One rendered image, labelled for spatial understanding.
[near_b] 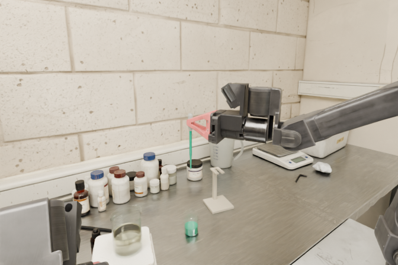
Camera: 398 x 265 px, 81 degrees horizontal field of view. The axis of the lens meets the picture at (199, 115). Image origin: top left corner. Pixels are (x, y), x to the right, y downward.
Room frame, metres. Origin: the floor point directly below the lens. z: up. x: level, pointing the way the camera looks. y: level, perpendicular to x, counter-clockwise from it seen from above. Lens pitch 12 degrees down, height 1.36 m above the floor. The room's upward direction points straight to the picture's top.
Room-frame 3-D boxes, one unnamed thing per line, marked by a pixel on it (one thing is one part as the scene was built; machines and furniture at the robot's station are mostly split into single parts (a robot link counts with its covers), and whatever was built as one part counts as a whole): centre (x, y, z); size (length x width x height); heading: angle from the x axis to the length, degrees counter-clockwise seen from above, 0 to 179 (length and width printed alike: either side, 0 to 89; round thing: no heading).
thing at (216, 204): (0.73, -0.07, 0.96); 0.08 x 0.08 x 0.13; 23
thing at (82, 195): (0.68, 0.38, 0.95); 0.04 x 0.04 x 0.11
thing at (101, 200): (0.70, 0.32, 0.93); 0.03 x 0.03 x 0.07
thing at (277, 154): (1.15, -0.43, 0.92); 0.26 x 0.19 x 0.05; 32
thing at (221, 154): (1.07, -0.12, 0.97); 0.18 x 0.13 x 0.15; 66
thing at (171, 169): (0.89, 0.12, 0.93); 0.06 x 0.06 x 0.07
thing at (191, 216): (0.59, 0.02, 0.93); 0.04 x 0.04 x 0.06
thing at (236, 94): (0.54, -0.08, 1.28); 0.07 x 0.06 x 0.11; 156
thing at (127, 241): (0.43, 0.15, 1.03); 0.07 x 0.06 x 0.08; 148
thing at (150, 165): (0.87, 0.20, 0.96); 0.07 x 0.07 x 0.13
